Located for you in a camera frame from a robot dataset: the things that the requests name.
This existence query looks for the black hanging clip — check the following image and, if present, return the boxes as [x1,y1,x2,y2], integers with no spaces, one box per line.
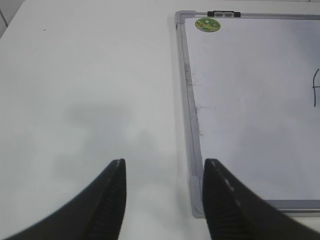
[207,10,241,18]

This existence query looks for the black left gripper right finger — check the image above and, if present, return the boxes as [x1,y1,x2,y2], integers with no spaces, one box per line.
[202,159,320,240]

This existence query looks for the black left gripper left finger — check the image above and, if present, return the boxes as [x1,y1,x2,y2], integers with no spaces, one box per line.
[9,159,127,240]

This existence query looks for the round green sticker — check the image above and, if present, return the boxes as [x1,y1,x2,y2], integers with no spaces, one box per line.
[195,17,221,33]

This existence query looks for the white board with grey frame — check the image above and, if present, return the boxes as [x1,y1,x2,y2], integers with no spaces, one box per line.
[175,11,320,218]

